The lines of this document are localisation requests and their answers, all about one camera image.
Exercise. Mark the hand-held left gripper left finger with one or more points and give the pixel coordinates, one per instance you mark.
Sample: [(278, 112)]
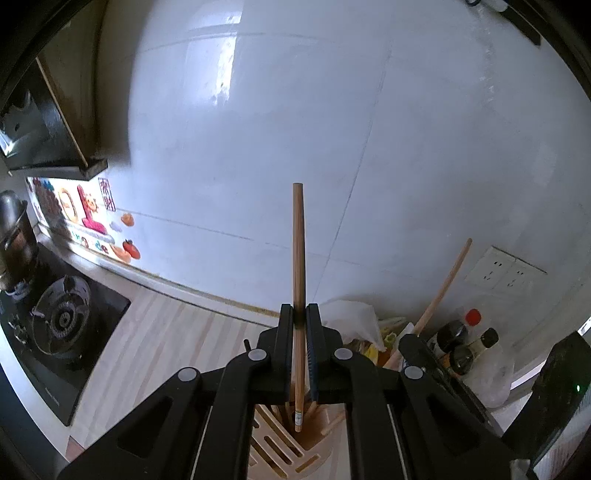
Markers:
[(288, 360)]

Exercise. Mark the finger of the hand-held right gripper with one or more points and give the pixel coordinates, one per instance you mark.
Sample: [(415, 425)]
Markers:
[(415, 350)]

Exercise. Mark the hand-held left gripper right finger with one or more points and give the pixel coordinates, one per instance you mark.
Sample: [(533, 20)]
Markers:
[(313, 360)]

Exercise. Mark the wooden chopstick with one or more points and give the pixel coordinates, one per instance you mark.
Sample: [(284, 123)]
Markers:
[(298, 254), (333, 421)]

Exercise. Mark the wooden slotted utensil holder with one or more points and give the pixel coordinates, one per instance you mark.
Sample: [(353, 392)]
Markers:
[(277, 445)]

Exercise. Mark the yellow food packet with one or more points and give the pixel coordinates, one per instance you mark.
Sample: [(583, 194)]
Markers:
[(385, 344)]

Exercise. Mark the dark sauce bottle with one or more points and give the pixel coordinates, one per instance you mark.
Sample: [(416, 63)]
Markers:
[(450, 337), (466, 360)]

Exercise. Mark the white plastic bag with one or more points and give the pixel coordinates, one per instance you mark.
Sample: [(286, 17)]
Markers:
[(353, 323)]

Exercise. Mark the crumpled clear plastic bag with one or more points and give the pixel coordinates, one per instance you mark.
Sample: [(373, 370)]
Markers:
[(496, 378)]

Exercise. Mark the wooden rolling pin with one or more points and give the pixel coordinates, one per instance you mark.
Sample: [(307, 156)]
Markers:
[(443, 290)]

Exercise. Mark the clear bottle with red cap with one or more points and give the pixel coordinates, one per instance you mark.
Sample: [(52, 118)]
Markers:
[(473, 318)]

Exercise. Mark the black glass gas stove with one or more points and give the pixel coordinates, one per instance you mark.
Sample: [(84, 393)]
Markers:
[(69, 323)]

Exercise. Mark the metal cooking pot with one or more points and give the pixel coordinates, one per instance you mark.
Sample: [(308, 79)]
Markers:
[(16, 240)]

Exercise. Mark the black range hood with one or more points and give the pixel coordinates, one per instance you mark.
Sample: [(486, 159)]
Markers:
[(41, 129)]

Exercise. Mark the white wall socket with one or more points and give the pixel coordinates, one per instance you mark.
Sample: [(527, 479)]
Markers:
[(526, 277), (489, 270)]

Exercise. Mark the colourful wall stickers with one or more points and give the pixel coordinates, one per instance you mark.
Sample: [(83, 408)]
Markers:
[(83, 217)]

